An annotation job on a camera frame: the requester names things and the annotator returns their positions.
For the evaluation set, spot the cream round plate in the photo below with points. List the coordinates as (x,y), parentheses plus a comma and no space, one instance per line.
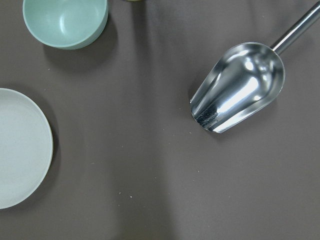
(26,147)

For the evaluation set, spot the steel scoop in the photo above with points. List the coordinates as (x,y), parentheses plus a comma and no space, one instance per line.
(247,78)

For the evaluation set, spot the mint green bowl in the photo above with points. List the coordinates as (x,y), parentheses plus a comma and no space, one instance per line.
(65,24)

